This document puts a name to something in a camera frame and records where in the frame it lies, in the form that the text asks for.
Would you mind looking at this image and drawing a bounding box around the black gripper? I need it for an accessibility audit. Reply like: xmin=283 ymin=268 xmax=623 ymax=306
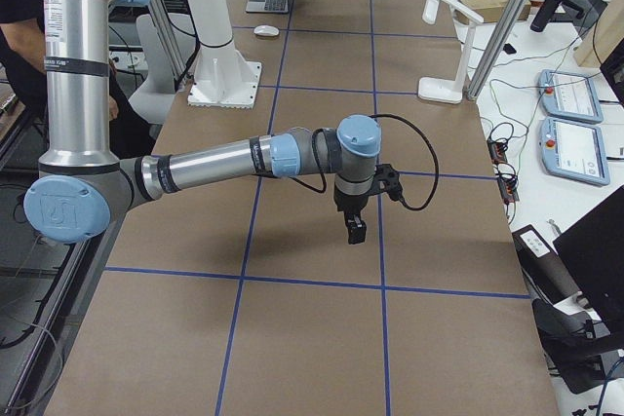
xmin=333 ymin=186 xmax=369 ymax=245

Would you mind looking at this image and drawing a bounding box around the white computer mouse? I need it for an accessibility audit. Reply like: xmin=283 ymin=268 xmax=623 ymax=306
xmin=253 ymin=24 xmax=280 ymax=38

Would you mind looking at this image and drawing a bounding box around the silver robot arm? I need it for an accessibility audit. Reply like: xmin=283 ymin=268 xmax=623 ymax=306
xmin=23 ymin=0 xmax=381 ymax=244

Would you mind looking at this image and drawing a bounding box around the lower teach pendant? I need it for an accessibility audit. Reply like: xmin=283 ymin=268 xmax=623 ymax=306
xmin=539 ymin=117 xmax=610 ymax=186

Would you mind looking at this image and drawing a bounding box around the teach pendant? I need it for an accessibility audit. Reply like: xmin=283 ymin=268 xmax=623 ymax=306
xmin=539 ymin=117 xmax=610 ymax=186
xmin=537 ymin=69 xmax=604 ymax=124

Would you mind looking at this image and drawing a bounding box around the black monitor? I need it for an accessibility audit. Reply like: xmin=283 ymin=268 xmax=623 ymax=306
xmin=554 ymin=188 xmax=623 ymax=332

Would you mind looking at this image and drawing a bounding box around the upper teach pendant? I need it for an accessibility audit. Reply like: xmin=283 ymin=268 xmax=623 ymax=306
xmin=537 ymin=69 xmax=604 ymax=124

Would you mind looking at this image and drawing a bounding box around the cardboard box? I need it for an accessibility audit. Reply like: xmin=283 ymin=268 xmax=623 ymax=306
xmin=455 ymin=0 xmax=531 ymax=24

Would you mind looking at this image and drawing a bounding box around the black bottle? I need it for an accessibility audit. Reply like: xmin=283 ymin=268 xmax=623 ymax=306
xmin=530 ymin=0 xmax=563 ymax=32

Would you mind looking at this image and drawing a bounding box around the person in black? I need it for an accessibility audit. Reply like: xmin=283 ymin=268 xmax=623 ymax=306
xmin=1 ymin=0 xmax=155 ymax=159

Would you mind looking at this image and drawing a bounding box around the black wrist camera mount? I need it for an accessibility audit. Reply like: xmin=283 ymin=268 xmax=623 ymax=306
xmin=368 ymin=164 xmax=403 ymax=202

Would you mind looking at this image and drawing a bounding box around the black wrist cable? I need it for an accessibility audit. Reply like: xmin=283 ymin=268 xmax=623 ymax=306
xmin=292 ymin=113 xmax=440 ymax=212

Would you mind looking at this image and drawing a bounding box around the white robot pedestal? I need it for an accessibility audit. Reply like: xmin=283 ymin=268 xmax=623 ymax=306
xmin=187 ymin=0 xmax=262 ymax=108

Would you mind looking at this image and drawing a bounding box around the aluminium frame post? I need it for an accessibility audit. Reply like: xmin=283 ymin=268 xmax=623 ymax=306
xmin=465 ymin=0 xmax=526 ymax=101

